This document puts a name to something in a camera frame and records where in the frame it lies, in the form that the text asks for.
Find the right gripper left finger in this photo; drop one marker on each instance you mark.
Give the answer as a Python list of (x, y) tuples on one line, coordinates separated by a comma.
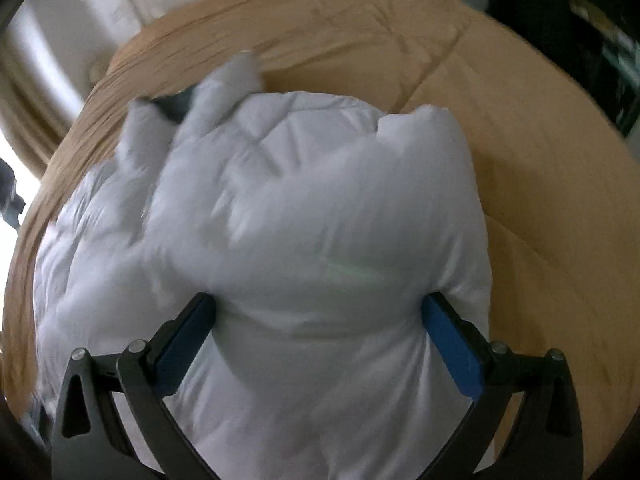
[(89, 440)]

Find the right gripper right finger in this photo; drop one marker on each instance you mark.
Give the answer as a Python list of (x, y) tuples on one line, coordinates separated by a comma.
[(545, 440)]

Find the white quilted puffer jacket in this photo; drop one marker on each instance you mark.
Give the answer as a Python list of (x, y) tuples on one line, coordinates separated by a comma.
[(318, 223)]

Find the tan bed comforter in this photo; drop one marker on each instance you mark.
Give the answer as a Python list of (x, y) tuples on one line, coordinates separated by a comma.
[(559, 188)]

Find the beige window curtain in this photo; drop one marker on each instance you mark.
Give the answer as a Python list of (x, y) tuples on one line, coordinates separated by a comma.
[(32, 128)]

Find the dark cluttered shelf unit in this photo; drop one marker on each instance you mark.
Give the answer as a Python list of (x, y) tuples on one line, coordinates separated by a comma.
[(596, 42)]

